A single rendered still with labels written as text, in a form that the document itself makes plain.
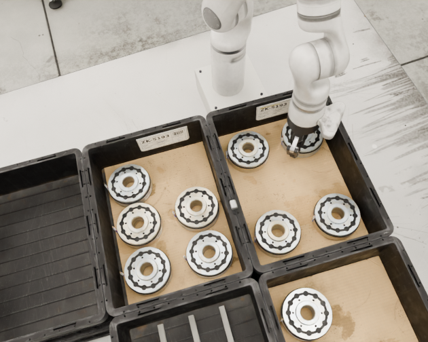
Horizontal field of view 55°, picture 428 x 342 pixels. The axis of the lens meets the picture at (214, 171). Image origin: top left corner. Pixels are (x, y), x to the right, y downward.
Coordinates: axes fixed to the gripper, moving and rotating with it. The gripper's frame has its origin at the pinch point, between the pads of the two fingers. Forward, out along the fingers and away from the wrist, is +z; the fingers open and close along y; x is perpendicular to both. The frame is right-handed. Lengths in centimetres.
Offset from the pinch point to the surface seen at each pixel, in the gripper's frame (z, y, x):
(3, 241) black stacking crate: 2, 51, -54
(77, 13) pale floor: 85, -81, -158
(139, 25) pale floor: 85, -87, -118
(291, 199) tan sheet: 2.5, 13.2, 3.8
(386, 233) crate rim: -7.4, 16.3, 24.2
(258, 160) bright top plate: -0.4, 8.1, -7.1
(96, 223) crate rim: -8, 40, -32
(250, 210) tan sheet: 2.5, 19.7, -4.2
